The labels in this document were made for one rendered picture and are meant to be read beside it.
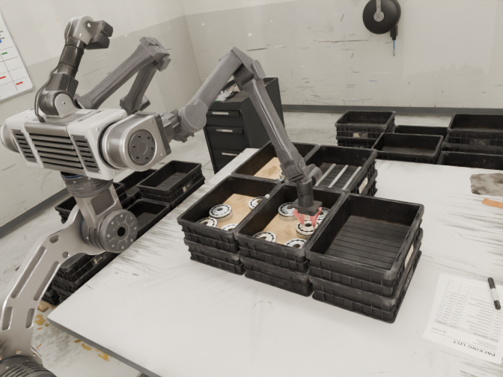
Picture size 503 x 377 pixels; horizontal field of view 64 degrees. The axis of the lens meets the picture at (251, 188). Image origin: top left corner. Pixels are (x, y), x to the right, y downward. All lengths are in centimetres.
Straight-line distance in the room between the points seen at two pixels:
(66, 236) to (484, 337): 132
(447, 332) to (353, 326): 28
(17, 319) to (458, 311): 136
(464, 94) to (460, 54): 41
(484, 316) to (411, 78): 353
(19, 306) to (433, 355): 122
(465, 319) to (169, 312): 103
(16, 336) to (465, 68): 428
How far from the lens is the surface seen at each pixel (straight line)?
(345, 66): 491
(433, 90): 475
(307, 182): 145
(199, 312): 159
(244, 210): 183
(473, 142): 305
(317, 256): 136
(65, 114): 121
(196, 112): 117
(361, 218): 169
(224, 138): 336
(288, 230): 165
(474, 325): 150
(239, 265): 164
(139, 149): 104
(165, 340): 155
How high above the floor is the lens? 180
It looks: 29 degrees down
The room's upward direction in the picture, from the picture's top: 12 degrees counter-clockwise
